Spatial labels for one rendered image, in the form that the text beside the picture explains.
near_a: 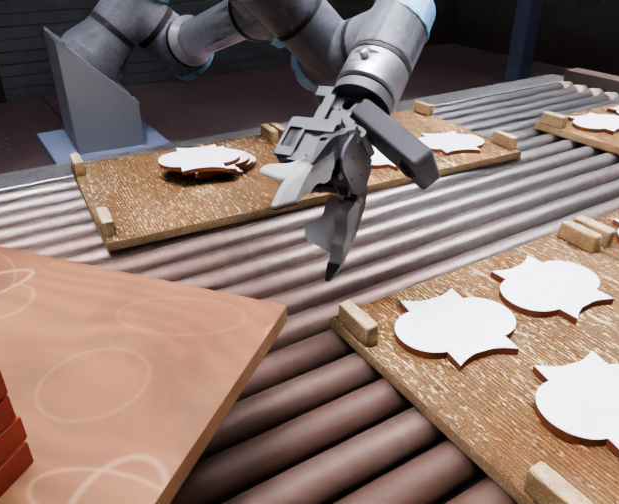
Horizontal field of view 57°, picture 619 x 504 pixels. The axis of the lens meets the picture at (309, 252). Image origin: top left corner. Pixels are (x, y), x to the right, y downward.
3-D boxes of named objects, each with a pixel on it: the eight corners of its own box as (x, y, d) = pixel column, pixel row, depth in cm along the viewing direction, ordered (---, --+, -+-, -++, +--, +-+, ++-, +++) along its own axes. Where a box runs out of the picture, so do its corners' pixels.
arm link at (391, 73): (414, 94, 68) (399, 41, 61) (401, 124, 66) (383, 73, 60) (358, 90, 71) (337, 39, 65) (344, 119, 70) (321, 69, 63)
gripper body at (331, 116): (295, 196, 66) (335, 116, 71) (361, 209, 62) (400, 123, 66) (268, 156, 60) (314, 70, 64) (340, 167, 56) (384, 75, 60)
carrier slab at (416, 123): (266, 140, 127) (266, 133, 126) (415, 114, 144) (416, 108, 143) (350, 197, 100) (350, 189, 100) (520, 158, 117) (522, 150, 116)
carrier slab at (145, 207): (71, 172, 110) (70, 165, 110) (266, 140, 127) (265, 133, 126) (108, 252, 83) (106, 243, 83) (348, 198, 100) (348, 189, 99)
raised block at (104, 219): (97, 223, 88) (93, 207, 87) (109, 221, 89) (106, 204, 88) (104, 240, 84) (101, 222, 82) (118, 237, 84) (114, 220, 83)
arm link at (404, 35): (399, 36, 76) (453, 16, 69) (369, 99, 72) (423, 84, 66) (363, -10, 71) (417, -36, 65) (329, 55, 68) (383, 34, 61)
